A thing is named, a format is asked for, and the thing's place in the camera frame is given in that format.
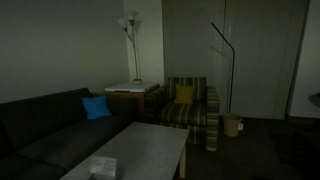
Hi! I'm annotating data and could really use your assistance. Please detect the yellow cushion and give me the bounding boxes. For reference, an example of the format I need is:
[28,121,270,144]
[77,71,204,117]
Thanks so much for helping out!
[174,83,197,105]

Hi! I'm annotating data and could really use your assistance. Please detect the white top side table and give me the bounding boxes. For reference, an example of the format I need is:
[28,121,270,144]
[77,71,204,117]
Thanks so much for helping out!
[104,81,161,123]

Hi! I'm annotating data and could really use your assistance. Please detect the striped armchair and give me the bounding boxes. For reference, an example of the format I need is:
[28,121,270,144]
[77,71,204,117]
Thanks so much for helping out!
[144,76,221,152]

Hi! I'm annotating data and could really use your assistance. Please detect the white floor lamp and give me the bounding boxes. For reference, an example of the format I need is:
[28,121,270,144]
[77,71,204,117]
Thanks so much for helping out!
[118,10,144,85]

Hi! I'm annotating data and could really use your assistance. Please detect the blue cushion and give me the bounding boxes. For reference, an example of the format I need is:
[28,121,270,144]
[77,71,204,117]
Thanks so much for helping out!
[81,95,113,121]

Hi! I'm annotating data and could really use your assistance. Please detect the black floor lamp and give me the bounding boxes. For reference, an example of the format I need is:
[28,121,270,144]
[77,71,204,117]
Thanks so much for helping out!
[210,22,236,114]

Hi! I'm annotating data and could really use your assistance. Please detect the beige wastebasket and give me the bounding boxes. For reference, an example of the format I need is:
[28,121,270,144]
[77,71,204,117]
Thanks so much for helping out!
[221,113,243,138]

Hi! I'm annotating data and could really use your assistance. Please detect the printed paper sign card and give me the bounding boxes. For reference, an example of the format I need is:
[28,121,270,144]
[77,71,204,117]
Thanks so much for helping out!
[88,155,119,178]

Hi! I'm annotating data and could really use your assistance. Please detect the grey window blinds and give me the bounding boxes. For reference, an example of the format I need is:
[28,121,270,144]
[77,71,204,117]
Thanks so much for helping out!
[162,0,309,120]

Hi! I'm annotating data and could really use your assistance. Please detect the dark fabric sofa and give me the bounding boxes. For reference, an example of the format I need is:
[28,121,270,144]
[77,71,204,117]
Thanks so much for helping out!
[0,87,139,180]

